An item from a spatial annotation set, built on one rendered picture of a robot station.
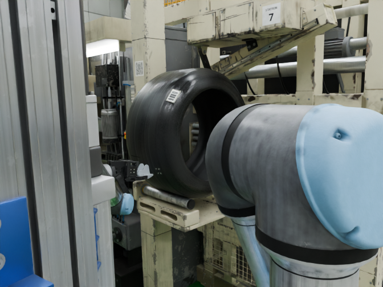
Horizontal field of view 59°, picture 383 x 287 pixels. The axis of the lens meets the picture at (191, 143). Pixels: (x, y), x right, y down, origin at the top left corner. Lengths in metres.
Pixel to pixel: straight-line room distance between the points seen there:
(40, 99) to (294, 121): 0.26
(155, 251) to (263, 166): 1.64
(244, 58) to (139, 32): 0.55
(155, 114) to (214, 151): 0.99
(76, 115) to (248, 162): 0.20
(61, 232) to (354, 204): 0.30
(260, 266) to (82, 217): 0.25
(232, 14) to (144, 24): 0.43
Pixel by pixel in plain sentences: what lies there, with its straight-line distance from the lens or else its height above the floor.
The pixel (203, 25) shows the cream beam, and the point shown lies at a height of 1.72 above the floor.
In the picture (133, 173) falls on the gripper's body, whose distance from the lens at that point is 1.37.
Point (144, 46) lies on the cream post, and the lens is 1.75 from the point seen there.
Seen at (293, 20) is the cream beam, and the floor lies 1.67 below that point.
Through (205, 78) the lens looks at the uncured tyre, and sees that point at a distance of 1.47.
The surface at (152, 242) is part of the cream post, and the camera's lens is 1.91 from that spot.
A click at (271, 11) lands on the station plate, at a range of 1.56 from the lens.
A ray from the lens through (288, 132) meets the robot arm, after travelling 0.31.
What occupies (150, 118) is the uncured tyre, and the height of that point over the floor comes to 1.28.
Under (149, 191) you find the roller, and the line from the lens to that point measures 1.68.
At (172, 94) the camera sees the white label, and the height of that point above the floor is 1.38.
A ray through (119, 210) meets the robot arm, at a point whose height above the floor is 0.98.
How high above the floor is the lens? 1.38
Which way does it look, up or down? 8 degrees down
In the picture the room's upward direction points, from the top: 1 degrees counter-clockwise
